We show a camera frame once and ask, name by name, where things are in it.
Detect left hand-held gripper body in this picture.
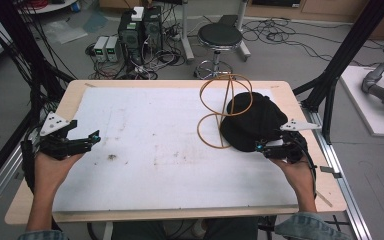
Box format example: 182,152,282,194
21,111,85,161

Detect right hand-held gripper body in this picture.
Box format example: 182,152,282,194
268,118,322,165

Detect black hat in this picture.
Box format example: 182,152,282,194
219,91,290,153

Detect person's left hand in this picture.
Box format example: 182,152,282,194
33,150,85,201

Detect person's right hand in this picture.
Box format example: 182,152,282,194
268,156,316,203

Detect white table mat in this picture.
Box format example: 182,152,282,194
51,87,299,213

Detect white board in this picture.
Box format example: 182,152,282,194
339,64,384,140

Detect grey bench power supply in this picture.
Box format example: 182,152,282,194
105,35,120,63
93,35,110,63

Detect black computer tower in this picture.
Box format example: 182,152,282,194
117,12,145,66
142,5,164,52

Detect black round stool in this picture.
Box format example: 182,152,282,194
193,22,244,80

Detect white desk leg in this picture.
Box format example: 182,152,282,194
235,0,252,62
179,0,196,64

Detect white box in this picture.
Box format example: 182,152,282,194
131,6,145,23

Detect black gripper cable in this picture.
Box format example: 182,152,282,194
293,131,318,200

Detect tan wire hat stand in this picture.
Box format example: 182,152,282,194
196,73,254,150

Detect aluminium rail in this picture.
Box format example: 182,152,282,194
300,103,374,240
0,143,25,224

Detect black metal frame post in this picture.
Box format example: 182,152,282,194
0,0,76,198
292,0,384,145

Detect black floor cables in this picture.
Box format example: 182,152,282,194
241,17,384,70

